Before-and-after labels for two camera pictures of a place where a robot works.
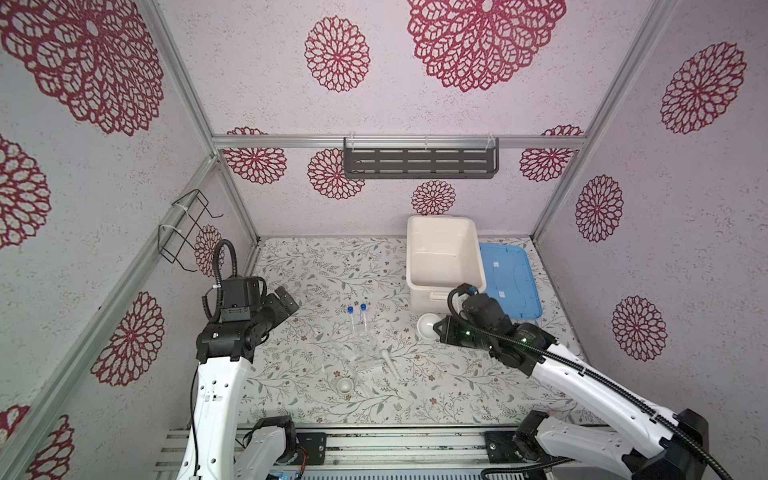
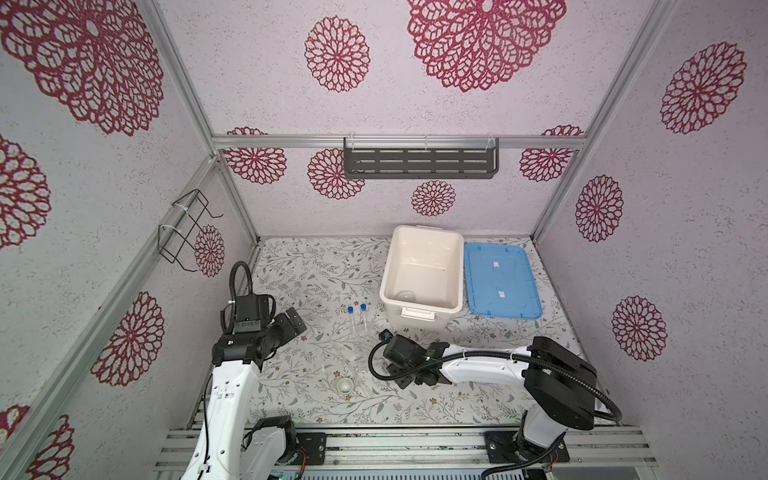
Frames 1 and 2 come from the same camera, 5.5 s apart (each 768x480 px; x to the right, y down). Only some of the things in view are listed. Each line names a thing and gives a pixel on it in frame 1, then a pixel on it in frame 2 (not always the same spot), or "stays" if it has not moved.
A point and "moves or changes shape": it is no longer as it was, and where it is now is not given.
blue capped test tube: (351, 313) stays
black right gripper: (446, 334) → (393, 373)
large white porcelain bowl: (424, 326) → (405, 295)
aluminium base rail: (346, 447) stays
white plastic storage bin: (443, 252) moves or changes shape
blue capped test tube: (363, 307) stays
